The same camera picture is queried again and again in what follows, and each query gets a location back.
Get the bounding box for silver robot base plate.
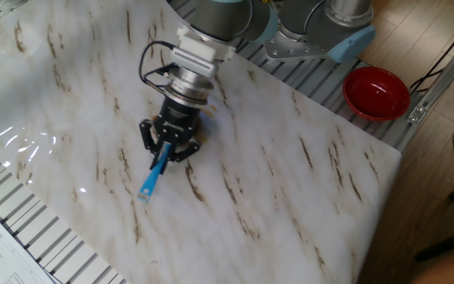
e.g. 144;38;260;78
264;29;346;63

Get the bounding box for white marble pattern sheet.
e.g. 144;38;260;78
0;0;404;284

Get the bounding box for blue handled brown brush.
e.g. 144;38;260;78
136;116;209;204

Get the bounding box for black camera cable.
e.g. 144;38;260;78
139;40;179;95

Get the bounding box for black chair base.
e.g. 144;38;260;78
414;148;454;263

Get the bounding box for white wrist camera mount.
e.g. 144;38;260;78
169;24;236;80

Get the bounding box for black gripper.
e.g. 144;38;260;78
139;95;206;163

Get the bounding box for black floor cable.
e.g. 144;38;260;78
410;11;454;94

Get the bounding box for red bowl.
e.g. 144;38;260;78
342;65;411;122

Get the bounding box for aluminium frame beam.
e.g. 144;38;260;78
406;23;454;125

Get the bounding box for seated person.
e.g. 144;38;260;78
410;246;454;284

